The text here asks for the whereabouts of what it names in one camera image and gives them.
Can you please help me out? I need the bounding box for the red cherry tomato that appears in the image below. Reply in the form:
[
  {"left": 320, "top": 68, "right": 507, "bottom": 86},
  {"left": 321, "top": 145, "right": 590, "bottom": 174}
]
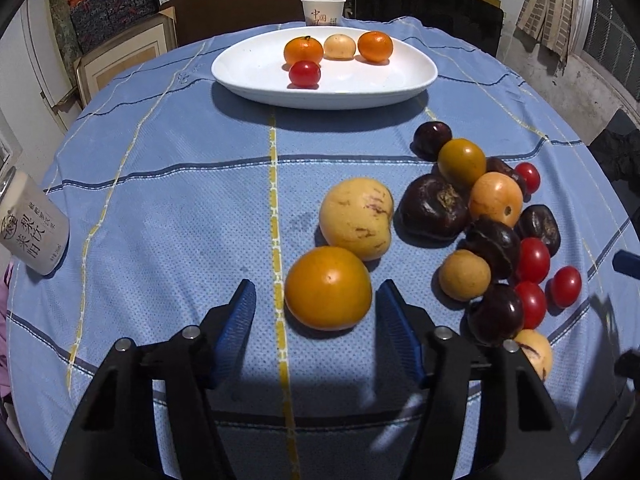
[
  {"left": 516, "top": 237, "right": 551, "bottom": 284},
  {"left": 550, "top": 266, "right": 582, "bottom": 309},
  {"left": 515, "top": 162, "right": 541, "bottom": 194},
  {"left": 514, "top": 282, "right": 547, "bottom": 330},
  {"left": 288, "top": 60, "right": 321, "bottom": 88}
]

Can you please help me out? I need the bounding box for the streaked yellow pepino melon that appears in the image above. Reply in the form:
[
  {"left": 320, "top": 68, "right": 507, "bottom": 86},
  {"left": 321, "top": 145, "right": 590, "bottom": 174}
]
[{"left": 515, "top": 330, "right": 553, "bottom": 382}]

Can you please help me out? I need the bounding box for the dark purple plum front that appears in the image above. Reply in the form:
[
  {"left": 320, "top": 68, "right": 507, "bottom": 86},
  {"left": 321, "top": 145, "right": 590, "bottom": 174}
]
[{"left": 465, "top": 283, "right": 524, "bottom": 346}]

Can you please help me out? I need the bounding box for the dark purple plum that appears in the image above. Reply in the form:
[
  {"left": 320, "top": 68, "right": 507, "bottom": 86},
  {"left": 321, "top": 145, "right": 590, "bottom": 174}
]
[
  {"left": 465, "top": 283, "right": 524, "bottom": 346},
  {"left": 411, "top": 120, "right": 452, "bottom": 162}
]

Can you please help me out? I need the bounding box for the orange persimmon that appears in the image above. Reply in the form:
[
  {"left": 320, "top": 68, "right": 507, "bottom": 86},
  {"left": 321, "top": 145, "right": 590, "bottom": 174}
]
[{"left": 469, "top": 171, "right": 523, "bottom": 228}]

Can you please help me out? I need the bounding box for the small tan round fruit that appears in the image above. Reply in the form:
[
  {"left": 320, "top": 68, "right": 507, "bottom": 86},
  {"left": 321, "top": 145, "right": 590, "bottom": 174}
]
[{"left": 438, "top": 249, "right": 491, "bottom": 302}]

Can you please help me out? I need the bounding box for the large dark purple mangosteen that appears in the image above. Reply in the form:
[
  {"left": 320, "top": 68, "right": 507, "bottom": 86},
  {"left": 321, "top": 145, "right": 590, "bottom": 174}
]
[{"left": 398, "top": 174, "right": 471, "bottom": 242}]

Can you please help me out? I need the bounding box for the large orange-yellow tomato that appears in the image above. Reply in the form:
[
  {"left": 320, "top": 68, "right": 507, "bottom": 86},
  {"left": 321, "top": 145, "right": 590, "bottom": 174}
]
[{"left": 284, "top": 246, "right": 372, "bottom": 332}]

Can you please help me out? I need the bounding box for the dark purple fruit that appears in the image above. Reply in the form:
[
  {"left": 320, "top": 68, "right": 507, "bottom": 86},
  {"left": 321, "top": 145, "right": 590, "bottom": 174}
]
[{"left": 486, "top": 156, "right": 528, "bottom": 197}]

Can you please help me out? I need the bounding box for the blue checked tablecloth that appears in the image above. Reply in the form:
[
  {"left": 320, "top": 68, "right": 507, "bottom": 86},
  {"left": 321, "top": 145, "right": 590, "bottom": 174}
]
[{"left": 8, "top": 18, "right": 639, "bottom": 479}]

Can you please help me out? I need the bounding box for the yellow-green tomato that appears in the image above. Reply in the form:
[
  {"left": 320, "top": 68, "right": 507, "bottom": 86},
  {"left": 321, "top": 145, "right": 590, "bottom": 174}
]
[{"left": 437, "top": 138, "right": 486, "bottom": 188}]

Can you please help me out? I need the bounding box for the white drink can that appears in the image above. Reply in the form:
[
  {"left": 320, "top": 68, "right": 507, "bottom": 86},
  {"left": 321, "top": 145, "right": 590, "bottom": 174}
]
[{"left": 1, "top": 166, "right": 70, "bottom": 276}]

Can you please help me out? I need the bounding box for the hanging striped cloth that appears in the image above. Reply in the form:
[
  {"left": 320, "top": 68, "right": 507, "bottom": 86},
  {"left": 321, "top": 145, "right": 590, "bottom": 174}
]
[{"left": 516, "top": 0, "right": 594, "bottom": 65}]

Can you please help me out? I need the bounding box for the pale yellow small fruit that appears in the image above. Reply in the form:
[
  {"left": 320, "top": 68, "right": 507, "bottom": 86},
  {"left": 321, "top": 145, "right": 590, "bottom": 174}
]
[{"left": 323, "top": 34, "right": 357, "bottom": 61}]

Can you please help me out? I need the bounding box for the black chair back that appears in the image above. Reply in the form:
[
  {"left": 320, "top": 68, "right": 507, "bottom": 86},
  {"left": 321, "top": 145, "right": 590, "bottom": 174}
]
[{"left": 355, "top": 0, "right": 503, "bottom": 56}]

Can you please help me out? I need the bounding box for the framed picture board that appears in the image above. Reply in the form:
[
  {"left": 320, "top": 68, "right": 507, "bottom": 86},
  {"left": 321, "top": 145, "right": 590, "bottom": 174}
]
[{"left": 75, "top": 13, "right": 177, "bottom": 106}]

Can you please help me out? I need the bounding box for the red cherry tomato on plate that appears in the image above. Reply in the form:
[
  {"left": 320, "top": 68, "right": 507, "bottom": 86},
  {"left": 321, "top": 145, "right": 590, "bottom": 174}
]
[{"left": 288, "top": 60, "right": 321, "bottom": 88}]

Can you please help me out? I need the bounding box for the orange tangerine with stem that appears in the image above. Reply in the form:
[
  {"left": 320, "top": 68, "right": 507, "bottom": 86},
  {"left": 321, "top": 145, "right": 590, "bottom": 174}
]
[{"left": 283, "top": 36, "right": 323, "bottom": 66}]

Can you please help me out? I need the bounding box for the white oval plate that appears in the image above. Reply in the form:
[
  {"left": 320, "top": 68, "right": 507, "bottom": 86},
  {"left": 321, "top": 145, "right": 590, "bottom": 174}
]
[{"left": 212, "top": 26, "right": 438, "bottom": 110}]

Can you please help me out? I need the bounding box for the white paper cup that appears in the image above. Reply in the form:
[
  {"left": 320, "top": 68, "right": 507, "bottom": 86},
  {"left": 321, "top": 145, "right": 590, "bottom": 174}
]
[{"left": 300, "top": 0, "right": 346, "bottom": 26}]

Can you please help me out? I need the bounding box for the dark wooden chair back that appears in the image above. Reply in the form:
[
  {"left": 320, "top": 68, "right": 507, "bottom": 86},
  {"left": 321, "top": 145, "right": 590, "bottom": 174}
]
[{"left": 171, "top": 0, "right": 347, "bottom": 47}]

